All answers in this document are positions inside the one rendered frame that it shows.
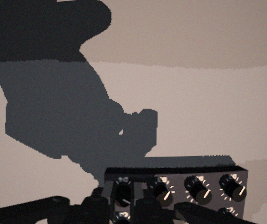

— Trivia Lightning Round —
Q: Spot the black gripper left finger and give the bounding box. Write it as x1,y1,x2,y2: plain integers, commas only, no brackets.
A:
0,181,116,224

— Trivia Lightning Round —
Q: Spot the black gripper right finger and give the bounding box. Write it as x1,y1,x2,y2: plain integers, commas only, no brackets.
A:
130,182,256,224

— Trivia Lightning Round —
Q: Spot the dark grey knob box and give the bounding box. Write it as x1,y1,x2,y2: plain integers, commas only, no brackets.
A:
104,165,248,224

